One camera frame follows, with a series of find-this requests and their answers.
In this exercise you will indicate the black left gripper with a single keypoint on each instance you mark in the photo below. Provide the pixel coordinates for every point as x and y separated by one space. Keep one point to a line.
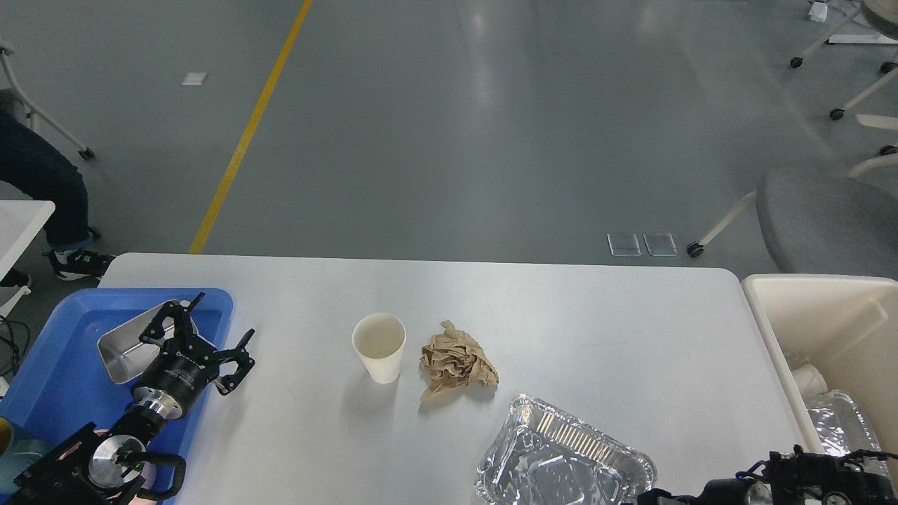
186 363

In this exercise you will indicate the square stainless steel dish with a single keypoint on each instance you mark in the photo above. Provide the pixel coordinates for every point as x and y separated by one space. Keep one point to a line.
123 356

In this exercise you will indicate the white paper cup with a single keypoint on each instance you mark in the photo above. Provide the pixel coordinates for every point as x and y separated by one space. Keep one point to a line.
379 340

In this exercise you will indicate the aluminium foil tray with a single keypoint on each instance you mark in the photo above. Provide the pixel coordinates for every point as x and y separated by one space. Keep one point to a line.
545 455

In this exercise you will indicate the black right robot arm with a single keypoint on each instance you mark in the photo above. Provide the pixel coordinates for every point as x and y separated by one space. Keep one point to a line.
794 479

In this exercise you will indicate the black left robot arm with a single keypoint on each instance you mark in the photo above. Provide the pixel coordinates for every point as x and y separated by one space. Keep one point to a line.
112 467

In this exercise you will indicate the blue plastic tray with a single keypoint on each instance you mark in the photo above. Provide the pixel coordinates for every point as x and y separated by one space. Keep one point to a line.
63 383

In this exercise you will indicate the teal ceramic mug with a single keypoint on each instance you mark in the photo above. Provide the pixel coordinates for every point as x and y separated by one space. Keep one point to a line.
19 450

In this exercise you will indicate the white side table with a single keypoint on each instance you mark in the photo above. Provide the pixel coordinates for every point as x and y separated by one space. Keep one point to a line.
21 221

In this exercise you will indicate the crumpled brown paper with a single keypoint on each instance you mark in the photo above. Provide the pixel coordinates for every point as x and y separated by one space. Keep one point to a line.
454 359

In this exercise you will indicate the seated person in jeans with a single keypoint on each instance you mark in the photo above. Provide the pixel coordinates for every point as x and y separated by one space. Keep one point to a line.
32 165

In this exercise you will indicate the left floor socket plate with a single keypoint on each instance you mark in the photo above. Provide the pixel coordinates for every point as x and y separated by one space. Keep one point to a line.
624 245

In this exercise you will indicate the floor socket plate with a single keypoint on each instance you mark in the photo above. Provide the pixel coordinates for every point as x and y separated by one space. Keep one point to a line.
660 244
624 245

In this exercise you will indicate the right floor socket plate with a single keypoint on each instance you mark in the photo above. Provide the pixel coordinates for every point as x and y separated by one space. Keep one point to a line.
660 244

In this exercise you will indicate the white cup in bin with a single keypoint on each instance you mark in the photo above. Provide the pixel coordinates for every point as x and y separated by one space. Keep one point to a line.
809 380

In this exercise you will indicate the grey office chair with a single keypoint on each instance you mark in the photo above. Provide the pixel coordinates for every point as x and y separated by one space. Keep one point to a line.
819 224

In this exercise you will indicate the beige plastic bin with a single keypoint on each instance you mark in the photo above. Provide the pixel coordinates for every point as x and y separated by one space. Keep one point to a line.
846 327

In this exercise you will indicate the foil tray in bin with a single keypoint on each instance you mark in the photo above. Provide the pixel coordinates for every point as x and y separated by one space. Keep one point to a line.
840 423

